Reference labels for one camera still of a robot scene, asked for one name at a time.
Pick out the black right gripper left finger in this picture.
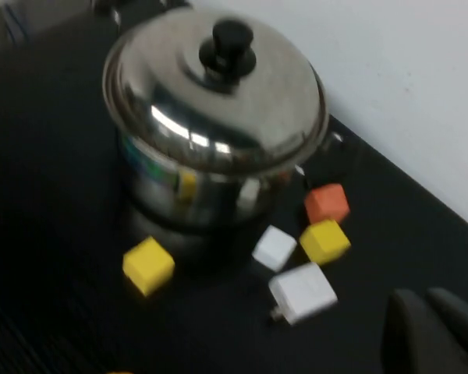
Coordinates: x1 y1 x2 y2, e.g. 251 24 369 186
381 289 468 374

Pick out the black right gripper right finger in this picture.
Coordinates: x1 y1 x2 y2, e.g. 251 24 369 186
426 287 468 368

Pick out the stainless steel pot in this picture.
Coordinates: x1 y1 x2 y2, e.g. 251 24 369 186
89 0 350 239

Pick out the white charger adapter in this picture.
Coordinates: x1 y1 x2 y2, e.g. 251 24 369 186
268 261 339 326

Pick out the yellow cube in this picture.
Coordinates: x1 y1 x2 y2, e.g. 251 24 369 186
298 219 352 266
122 235 176 298

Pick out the orange cube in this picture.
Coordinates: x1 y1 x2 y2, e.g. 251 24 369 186
303 183 351 226

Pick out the white cube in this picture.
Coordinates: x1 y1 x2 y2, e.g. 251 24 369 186
251 224 298 273

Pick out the dark grey table mat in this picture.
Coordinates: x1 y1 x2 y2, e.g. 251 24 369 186
0 11 468 374

